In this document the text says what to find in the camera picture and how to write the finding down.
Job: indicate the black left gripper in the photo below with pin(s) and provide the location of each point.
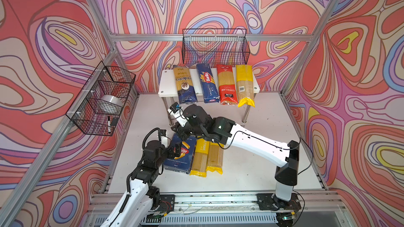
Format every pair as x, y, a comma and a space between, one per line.
176, 150

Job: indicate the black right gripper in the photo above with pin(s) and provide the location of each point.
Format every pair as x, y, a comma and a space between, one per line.
180, 130

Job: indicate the yellow pastatime spaghetti bag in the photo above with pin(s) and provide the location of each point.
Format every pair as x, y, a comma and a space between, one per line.
215, 158
199, 164

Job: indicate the blue Barilla spaghetti box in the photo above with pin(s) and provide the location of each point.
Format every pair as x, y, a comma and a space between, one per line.
209, 89

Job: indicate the dark blue spaghetti bag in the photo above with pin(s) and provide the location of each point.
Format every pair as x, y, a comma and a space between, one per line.
184, 85

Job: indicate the red spaghetti bag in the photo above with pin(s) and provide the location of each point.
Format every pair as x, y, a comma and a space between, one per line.
226, 85

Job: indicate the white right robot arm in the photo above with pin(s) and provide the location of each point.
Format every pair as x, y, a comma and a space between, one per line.
285, 156

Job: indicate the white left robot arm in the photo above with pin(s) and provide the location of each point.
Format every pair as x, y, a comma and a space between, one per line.
141, 199

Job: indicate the white two-tier shelf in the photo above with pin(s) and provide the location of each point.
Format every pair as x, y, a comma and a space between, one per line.
168, 90

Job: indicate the blue Barilla rigatoni box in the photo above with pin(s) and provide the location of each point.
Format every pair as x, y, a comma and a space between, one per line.
182, 163

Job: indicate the black marker pen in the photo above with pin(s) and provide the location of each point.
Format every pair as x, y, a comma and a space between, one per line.
108, 125

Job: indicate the silver tape roll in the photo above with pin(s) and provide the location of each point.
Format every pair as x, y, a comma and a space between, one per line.
110, 105

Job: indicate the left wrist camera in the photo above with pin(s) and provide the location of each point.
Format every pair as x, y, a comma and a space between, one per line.
165, 141

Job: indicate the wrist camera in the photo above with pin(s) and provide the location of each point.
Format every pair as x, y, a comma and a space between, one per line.
176, 114
165, 141

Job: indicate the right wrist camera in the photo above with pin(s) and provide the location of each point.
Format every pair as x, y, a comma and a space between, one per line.
176, 114

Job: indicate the black wire basket back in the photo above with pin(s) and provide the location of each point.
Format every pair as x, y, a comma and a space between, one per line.
213, 46

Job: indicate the black wire basket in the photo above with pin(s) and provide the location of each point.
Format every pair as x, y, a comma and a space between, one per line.
213, 46
104, 80

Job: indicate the black wire basket left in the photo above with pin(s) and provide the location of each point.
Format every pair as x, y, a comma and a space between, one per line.
104, 80

